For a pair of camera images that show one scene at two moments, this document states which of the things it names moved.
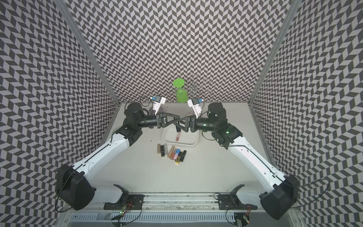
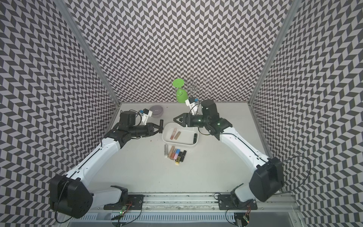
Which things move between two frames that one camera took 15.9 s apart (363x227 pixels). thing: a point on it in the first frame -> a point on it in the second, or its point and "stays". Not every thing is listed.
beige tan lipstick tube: (171, 151) stays
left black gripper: (161, 121) -> (150, 127)
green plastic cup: (181, 94) stays
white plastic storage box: (185, 138) stays
